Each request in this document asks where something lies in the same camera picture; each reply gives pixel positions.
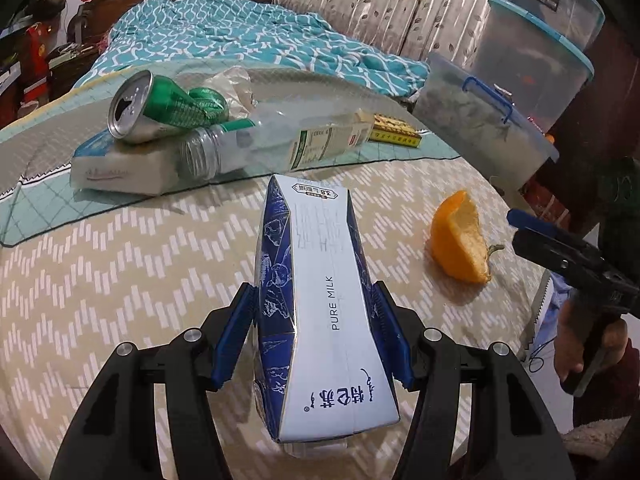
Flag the orange peel half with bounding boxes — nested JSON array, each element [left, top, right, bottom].
[[430, 190, 504, 286]]

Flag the blue white milk carton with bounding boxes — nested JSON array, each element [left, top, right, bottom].
[[254, 174, 399, 443]]

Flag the clear plastic bottle green label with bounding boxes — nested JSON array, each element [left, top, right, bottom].
[[178, 110, 374, 182]]

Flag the crushed green soda can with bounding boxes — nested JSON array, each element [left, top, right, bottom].
[[106, 70, 229, 144]]

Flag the person right hand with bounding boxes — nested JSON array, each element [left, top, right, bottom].
[[553, 296, 629, 384]]

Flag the middle clear storage box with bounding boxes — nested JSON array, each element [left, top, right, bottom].
[[470, 0, 594, 132]]

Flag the yellow red flat box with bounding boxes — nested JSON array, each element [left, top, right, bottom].
[[369, 114, 422, 148]]

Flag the teal grey bed sheet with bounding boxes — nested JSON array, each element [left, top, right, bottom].
[[1, 63, 458, 247]]

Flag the white tissue pack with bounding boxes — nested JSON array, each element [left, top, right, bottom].
[[70, 130, 180, 196]]

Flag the clear plastic bag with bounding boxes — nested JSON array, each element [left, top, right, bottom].
[[202, 65, 256, 120]]

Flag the grey metal shelf rack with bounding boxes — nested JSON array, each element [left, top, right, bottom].
[[1, 14, 61, 127]]

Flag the teal patterned quilt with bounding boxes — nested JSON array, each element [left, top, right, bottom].
[[75, 0, 430, 98]]

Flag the clear bin blue handle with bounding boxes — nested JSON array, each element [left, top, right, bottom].
[[413, 53, 560, 191]]

